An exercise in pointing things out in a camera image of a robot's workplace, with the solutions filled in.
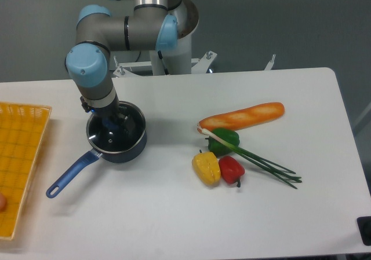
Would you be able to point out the dark blue saucepan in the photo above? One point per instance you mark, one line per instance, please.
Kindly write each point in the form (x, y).
(90, 157)

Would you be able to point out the black corner device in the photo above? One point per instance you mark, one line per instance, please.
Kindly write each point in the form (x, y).
(364, 226)

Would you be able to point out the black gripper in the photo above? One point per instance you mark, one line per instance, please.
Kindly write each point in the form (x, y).
(104, 108)

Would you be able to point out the green spring onion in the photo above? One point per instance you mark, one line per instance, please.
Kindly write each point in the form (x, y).
(223, 142)

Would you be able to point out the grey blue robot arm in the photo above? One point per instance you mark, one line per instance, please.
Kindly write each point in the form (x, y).
(150, 27)

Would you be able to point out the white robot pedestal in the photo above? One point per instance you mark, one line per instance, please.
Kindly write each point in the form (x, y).
(178, 61)

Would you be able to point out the yellow woven basket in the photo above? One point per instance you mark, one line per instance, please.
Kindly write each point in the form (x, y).
(22, 130)

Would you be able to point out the orange baguette bread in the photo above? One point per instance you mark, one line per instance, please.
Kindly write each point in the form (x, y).
(243, 118)

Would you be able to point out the glass lid blue knob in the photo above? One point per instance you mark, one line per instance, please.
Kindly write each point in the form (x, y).
(120, 139)

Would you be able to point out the yellow bell pepper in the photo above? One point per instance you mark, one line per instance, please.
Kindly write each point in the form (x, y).
(206, 167)

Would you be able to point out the red bell pepper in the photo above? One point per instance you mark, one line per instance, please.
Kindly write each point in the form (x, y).
(231, 170)

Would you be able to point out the pink object in basket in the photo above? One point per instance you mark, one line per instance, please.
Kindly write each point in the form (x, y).
(3, 202)

